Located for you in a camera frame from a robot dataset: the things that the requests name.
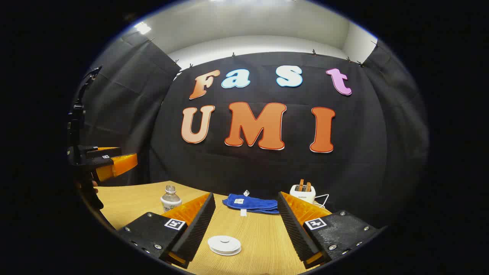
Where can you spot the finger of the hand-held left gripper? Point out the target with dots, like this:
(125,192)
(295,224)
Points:
(105,151)
(120,164)

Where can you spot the blue folded towel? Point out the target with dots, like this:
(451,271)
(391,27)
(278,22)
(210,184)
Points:
(252,203)

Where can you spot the black backdrop cloth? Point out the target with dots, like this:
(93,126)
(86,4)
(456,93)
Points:
(267,168)

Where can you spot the white toaster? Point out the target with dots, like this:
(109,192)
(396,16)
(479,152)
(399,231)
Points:
(302,195)

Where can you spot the clear water bottle white label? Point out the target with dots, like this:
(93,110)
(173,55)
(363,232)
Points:
(170,201)

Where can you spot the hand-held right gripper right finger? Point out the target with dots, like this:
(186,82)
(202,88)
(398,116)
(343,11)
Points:
(296,233)

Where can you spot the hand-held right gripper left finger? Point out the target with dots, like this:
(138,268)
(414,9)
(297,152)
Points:
(198,229)

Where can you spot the white teacup lid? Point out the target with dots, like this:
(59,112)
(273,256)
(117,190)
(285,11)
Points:
(224,241)

